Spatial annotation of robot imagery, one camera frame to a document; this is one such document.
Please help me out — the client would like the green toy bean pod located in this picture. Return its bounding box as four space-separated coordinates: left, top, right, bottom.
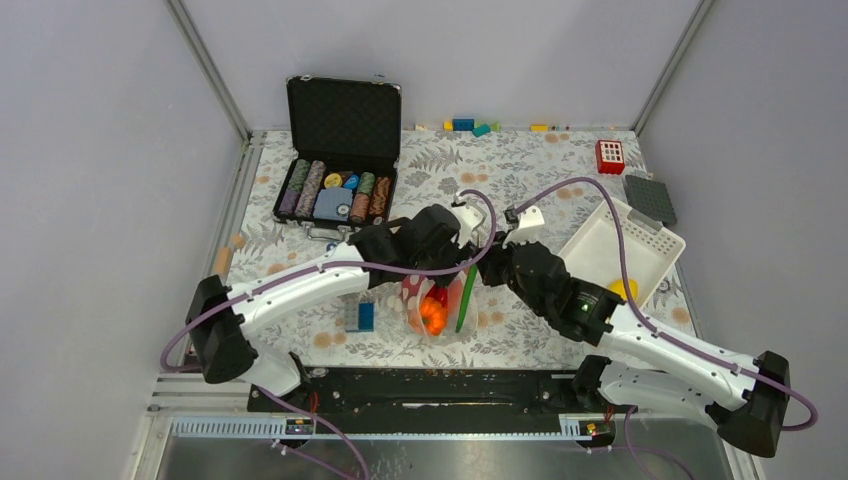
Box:
455 265 478 334

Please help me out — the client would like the red toy chili pepper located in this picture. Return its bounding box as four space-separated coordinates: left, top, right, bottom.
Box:
426 285 449 308

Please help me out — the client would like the orange toy pumpkin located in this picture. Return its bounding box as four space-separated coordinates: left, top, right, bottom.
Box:
419 297 448 336

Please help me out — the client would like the clear dotted zip top bag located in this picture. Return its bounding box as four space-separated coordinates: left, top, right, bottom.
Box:
389 267 478 345

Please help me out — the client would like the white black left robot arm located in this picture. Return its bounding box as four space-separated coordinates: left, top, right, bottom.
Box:
186 202 496 411

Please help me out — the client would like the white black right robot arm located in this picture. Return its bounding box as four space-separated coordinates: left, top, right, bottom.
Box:
478 207 790 458

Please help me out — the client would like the white plastic food basket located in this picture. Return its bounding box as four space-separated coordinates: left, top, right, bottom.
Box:
558 198 686 308

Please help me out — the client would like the yellow toy lemon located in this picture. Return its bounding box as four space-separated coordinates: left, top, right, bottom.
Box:
607 278 640 300

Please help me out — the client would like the blue grey building block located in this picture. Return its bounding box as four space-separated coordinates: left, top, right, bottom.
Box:
343 301 375 333

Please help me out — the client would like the black poker chip case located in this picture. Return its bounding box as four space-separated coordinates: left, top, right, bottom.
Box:
272 75 402 232

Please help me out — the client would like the dark grey building baseplate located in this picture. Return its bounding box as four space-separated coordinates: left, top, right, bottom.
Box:
623 175 678 226

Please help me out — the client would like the floral patterned table mat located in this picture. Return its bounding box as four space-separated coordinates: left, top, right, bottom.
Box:
228 131 624 370

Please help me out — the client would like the red white window block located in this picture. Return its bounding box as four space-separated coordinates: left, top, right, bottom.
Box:
595 139 625 175

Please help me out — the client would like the wooden block left edge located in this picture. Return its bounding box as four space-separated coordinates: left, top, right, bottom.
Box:
212 246 233 278

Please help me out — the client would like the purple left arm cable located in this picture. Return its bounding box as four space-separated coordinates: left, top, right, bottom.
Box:
160 188 498 480

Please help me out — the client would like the blue block at wall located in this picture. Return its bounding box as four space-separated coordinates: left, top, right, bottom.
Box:
451 118 475 131

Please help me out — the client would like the teal block at wall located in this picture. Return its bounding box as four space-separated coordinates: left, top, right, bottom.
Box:
471 124 492 138

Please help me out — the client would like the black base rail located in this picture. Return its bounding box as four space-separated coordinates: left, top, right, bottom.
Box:
283 367 626 436

